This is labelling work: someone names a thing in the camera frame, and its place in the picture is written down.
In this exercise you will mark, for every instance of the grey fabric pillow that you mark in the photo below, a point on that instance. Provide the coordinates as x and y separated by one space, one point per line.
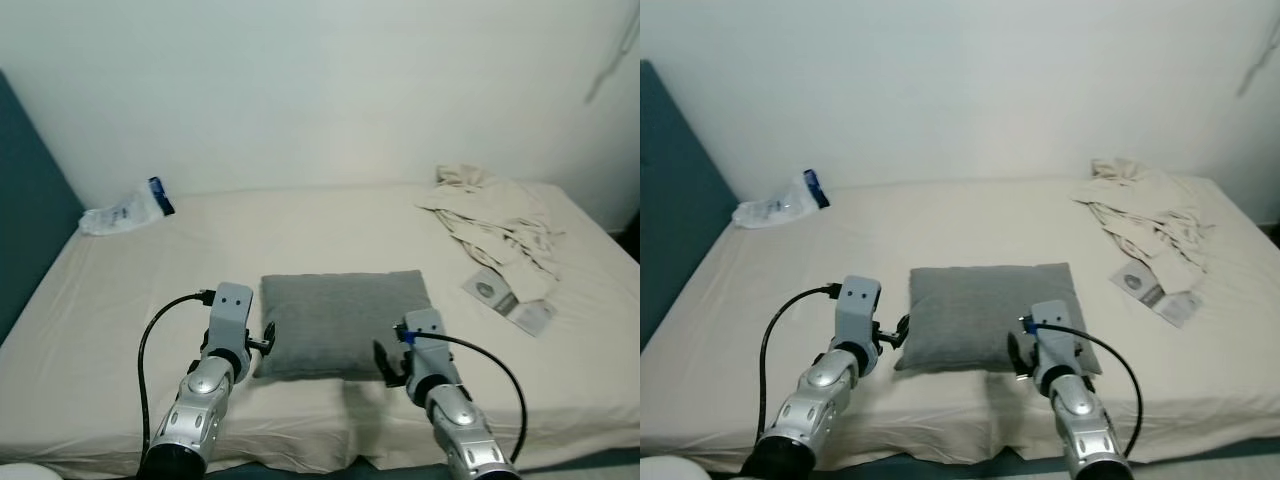
330 320
970 315

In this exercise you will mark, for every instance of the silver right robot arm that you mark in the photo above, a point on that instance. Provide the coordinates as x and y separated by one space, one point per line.
460 430
1085 430

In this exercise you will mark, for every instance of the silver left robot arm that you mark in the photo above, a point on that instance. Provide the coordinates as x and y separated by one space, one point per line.
195 420
815 410

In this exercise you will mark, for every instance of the grey packet with round print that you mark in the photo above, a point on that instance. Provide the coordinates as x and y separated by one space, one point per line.
1138 282
490 290

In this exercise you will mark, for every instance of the bed with beige sheet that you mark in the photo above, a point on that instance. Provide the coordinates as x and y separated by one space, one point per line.
760 290
120 300

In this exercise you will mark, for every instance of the pale flat packet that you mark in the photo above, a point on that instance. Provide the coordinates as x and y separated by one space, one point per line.
532 317
1180 308

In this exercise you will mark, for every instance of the clear plastic bag blue end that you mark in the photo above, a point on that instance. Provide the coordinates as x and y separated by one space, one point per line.
115 215
775 210

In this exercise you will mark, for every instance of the crumpled beige cloth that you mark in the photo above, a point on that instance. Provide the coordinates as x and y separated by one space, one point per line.
1140 210
490 215

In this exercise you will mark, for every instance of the teal padded headboard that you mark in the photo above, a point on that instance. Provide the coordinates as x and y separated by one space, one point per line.
670 200
25 200

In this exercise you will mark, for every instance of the white rounded robot part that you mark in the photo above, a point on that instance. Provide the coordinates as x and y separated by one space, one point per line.
670 470
25 473

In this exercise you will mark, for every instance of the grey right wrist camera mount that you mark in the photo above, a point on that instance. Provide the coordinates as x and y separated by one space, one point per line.
1055 340
428 335

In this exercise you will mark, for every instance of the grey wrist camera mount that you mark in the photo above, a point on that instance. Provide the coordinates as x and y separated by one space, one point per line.
232 305
428 335
1055 340
860 300

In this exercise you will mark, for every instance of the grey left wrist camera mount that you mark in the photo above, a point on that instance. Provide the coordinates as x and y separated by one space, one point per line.
232 305
860 300

